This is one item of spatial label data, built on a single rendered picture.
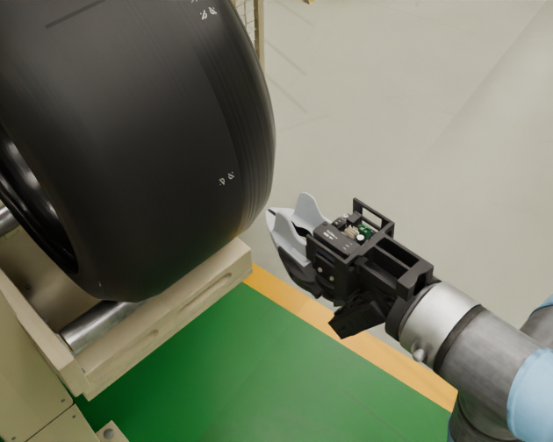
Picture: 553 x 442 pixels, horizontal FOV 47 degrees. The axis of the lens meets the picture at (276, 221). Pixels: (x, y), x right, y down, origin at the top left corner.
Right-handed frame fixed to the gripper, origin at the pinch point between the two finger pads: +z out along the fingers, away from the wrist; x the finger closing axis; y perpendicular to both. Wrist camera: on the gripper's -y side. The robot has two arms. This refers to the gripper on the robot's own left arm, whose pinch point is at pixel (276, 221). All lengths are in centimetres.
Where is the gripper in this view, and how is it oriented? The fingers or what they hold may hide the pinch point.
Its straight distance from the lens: 72.1
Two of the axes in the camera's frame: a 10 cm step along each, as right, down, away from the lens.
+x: -7.2, 5.5, -4.2
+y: -0.8, -6.7, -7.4
